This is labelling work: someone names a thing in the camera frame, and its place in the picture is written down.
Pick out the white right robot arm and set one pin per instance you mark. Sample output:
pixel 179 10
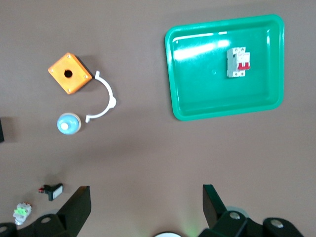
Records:
pixel 167 234

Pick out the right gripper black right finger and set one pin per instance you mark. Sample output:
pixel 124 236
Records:
pixel 212 207

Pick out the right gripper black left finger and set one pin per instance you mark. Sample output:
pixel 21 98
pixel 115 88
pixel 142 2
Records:
pixel 76 209

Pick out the green plastic tray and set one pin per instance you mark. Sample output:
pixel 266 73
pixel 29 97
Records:
pixel 212 96

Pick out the small white arc clamp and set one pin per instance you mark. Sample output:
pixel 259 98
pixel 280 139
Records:
pixel 109 95

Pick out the white red circuit breaker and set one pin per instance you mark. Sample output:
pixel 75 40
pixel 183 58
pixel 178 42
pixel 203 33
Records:
pixel 238 63

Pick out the blue round dome button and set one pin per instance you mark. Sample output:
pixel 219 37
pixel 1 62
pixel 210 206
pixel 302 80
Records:
pixel 68 124

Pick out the white green contact block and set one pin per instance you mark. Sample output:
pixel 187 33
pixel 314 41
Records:
pixel 21 212

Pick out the orange box with hole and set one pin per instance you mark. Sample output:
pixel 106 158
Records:
pixel 1 129
pixel 69 72

